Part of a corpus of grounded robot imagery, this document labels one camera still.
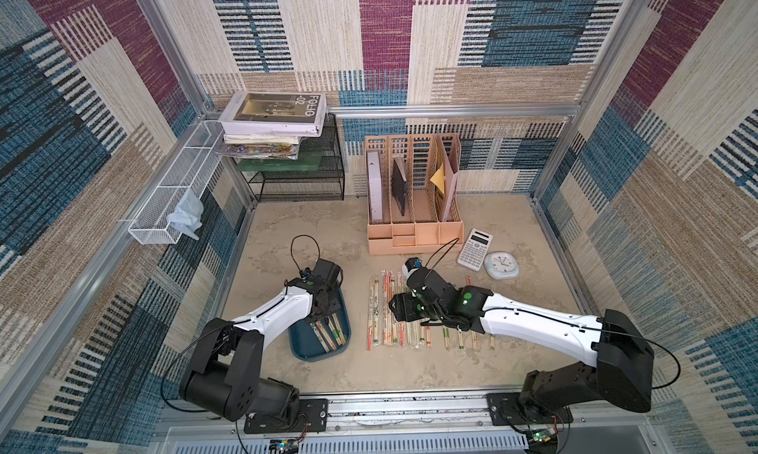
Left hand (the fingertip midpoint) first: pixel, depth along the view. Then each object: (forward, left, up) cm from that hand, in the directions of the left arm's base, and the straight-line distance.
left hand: (328, 306), depth 90 cm
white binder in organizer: (+34, -15, +18) cm, 41 cm away
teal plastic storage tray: (-10, +2, -1) cm, 10 cm away
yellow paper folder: (+28, -34, +25) cm, 51 cm away
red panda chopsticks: (-10, -29, -2) cm, 31 cm away
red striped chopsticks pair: (-11, -48, -2) cm, 49 cm away
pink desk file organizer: (+37, -28, +11) cm, 48 cm away
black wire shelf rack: (+49, +6, +5) cm, 50 cm away
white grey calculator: (+20, -49, 0) cm, 53 cm away
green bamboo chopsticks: (-2, -15, -1) cm, 15 cm away
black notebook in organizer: (+37, -23, +17) cm, 47 cm away
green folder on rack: (+40, +9, +23) cm, 47 cm away
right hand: (-4, -20, +11) cm, 23 cm away
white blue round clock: (+13, -56, +1) cm, 57 cm away
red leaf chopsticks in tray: (-6, -22, 0) cm, 23 cm away
